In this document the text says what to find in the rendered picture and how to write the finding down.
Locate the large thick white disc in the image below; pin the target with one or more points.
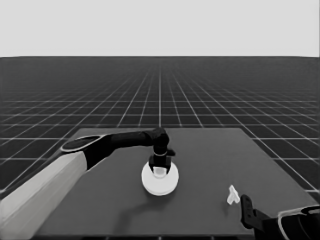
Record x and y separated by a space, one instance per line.
160 186

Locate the small white T-shaped piece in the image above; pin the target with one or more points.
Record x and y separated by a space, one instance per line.
233 196

